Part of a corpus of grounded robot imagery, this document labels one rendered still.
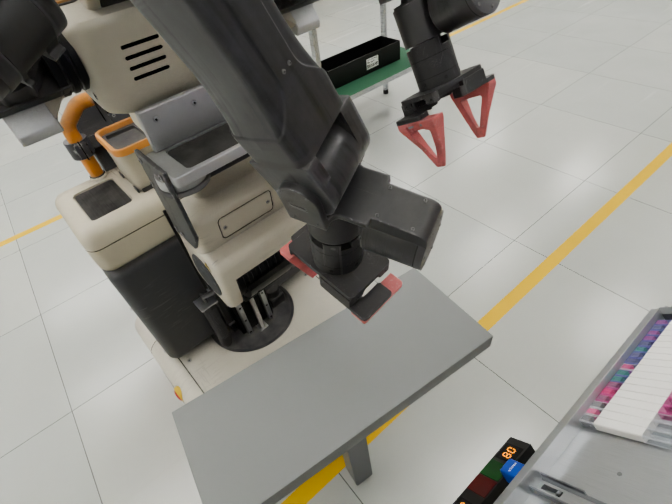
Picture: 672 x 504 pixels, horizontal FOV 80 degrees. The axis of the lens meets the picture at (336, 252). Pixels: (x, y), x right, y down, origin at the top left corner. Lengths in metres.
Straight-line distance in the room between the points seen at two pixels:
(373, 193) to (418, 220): 0.04
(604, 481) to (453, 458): 0.82
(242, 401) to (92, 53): 0.61
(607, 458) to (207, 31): 0.61
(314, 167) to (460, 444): 1.22
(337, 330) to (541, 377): 0.88
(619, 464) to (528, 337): 1.04
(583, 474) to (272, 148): 0.53
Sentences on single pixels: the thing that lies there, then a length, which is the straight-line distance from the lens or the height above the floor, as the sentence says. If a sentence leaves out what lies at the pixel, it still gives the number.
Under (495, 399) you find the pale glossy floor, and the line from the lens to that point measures 1.49.
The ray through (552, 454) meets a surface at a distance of 0.65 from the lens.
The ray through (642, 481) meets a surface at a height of 0.79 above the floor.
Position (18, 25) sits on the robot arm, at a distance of 0.50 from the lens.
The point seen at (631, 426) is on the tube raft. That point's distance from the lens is 0.65.
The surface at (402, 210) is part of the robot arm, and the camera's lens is 0.33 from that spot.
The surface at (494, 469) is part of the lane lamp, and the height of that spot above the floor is 0.66.
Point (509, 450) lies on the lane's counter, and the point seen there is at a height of 0.66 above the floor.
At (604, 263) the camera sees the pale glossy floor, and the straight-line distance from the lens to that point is 1.98.
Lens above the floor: 1.31
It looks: 44 degrees down
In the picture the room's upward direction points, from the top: 10 degrees counter-clockwise
